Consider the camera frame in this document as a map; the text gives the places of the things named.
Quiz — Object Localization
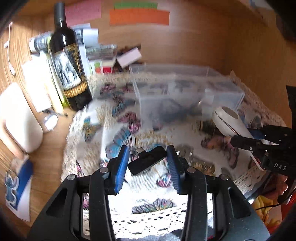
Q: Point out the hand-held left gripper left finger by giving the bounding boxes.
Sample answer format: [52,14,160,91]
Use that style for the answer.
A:
[26,146,130,241]

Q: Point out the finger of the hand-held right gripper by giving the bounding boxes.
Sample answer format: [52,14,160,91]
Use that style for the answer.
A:
[247,125,296,145]
[231,135,269,158]

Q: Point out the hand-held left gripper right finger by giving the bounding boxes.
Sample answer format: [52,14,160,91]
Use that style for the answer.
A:
[166,145,271,241]

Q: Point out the small black adapter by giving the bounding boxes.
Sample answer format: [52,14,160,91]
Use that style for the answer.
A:
[127,146,168,177]

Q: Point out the white handheld device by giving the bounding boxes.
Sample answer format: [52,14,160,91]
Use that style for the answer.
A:
[212,106,265,172]

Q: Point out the clear plastic box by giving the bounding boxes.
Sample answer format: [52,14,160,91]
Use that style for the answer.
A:
[129,64,245,127]

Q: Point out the person's right hand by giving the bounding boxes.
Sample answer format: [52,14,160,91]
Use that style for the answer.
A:
[274,175,289,198]

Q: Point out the butterfly printed lace tablecloth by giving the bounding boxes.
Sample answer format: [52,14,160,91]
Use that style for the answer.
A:
[61,70,287,240]

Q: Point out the yellow cartoon cloth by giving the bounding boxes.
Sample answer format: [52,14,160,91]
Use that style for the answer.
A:
[251,176,289,230]

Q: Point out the blue cartoon card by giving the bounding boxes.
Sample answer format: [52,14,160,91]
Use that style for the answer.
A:
[4,158,34,222]

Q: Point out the red green small box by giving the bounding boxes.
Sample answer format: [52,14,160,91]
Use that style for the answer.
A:
[89,59,114,75]

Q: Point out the dark wine bottle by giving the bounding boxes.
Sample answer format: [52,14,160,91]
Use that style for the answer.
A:
[48,2,93,111]

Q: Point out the pink white small box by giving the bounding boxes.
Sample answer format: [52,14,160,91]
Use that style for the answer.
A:
[116,47,142,68]

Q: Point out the white rounded box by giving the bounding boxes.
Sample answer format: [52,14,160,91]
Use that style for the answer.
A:
[0,83,44,158]

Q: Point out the clear plastic package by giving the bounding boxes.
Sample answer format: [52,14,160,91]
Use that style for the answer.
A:
[85,44,118,60]

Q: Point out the white flat box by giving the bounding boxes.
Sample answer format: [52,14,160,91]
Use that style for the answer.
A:
[21,52,64,113]

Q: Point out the white folded papers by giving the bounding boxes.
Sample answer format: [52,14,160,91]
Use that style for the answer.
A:
[73,23,99,46]

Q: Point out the grey white tube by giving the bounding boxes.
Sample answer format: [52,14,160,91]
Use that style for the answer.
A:
[29,34,52,53]

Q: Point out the orange paper sheet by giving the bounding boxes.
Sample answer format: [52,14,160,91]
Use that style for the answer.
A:
[109,9,170,26]

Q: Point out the pink paper sheet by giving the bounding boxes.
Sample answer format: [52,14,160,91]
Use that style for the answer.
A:
[65,0,102,21]

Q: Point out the green paper strip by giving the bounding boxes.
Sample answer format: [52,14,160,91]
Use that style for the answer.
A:
[114,2,158,10]

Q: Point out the thin black cable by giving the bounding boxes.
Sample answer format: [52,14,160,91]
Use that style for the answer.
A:
[254,202,281,211]

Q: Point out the white charging cable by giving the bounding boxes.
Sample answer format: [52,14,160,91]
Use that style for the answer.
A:
[3,22,16,76]

